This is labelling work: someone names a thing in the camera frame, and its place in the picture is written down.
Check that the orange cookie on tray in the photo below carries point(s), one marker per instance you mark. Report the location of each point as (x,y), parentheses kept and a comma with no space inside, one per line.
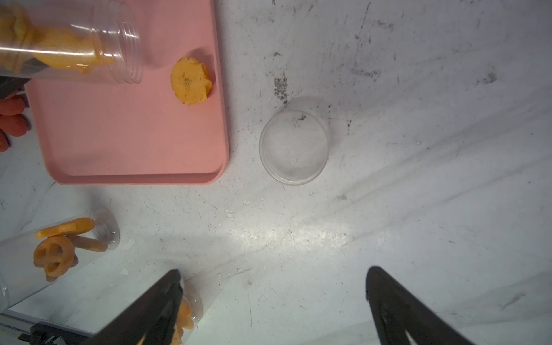
(190,81)

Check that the clear jar with pretzels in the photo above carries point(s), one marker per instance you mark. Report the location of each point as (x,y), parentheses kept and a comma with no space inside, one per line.
(36,259)

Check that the clear jar lid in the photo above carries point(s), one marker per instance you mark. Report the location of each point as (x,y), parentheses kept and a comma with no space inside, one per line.
(294,147)

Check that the clear jar front cookies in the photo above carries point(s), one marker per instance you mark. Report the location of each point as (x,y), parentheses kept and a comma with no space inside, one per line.
(190,313)

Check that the pink plastic tray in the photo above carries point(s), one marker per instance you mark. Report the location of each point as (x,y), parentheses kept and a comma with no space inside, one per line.
(105,133)

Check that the clear jar with cookies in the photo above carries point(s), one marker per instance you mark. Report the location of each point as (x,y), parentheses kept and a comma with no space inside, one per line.
(90,41)

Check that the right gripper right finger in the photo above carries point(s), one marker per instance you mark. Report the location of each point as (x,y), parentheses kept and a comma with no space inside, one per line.
(400,317)

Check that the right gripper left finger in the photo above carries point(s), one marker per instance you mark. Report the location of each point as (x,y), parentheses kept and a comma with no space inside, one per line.
(150,319)

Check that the red rubber glove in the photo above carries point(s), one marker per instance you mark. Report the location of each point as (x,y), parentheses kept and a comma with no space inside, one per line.
(13,122)

